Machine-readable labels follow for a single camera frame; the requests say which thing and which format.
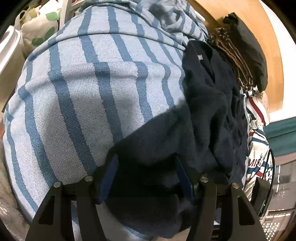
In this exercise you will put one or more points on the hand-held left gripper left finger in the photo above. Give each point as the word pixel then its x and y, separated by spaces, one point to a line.
pixel 108 178

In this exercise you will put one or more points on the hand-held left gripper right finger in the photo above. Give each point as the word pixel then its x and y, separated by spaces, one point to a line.
pixel 185 180

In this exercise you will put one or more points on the navy button cardigan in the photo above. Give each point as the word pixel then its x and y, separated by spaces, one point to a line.
pixel 208 104

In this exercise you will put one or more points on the striped star duvet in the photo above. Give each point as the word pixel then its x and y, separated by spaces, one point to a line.
pixel 256 150

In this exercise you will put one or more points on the teal curtain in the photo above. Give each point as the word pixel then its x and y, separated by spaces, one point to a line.
pixel 282 134

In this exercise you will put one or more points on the blue striped blanket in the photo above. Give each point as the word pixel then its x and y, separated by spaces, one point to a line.
pixel 92 92

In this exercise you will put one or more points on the black folded garment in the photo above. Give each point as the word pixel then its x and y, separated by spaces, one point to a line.
pixel 249 48

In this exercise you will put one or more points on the white plastic basket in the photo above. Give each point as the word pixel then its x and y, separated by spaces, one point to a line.
pixel 9 46

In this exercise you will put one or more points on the wooden headboard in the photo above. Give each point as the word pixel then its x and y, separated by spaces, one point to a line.
pixel 266 30

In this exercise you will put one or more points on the white leaf print bag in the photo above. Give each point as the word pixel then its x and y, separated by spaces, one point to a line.
pixel 39 25

